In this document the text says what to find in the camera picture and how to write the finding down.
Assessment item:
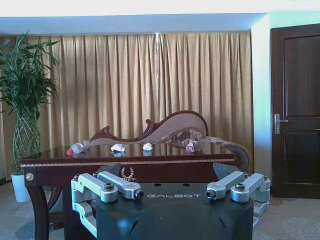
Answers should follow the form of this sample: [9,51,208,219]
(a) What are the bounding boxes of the dark wooden door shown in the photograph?
[269,23,320,199]

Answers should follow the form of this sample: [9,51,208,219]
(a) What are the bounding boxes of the crushed plastic bottle red cap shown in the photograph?
[66,140,92,157]

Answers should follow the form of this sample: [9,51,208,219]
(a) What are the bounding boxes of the dark wooden table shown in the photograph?
[18,143,237,240]

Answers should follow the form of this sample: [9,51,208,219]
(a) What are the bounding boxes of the carved wooden chaise lounge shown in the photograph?
[87,111,252,173]

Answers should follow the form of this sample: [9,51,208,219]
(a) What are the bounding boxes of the crumpled pink wrapper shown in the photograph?
[185,139,196,153]

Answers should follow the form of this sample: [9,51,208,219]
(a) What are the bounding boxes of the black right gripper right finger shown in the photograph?
[205,161,272,228]

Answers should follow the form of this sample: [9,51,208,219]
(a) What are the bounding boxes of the white plant pot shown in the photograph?
[10,172,31,203]

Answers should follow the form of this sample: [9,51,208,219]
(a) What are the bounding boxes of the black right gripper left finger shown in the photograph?
[70,161,145,239]

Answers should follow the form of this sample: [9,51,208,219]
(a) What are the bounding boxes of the silver door handle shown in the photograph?
[273,113,289,136]

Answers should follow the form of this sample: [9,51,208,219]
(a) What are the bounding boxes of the tall green bamboo plant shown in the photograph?
[0,30,61,176]

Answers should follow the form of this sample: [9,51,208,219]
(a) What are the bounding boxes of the golden pleated curtain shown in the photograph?
[0,32,254,179]

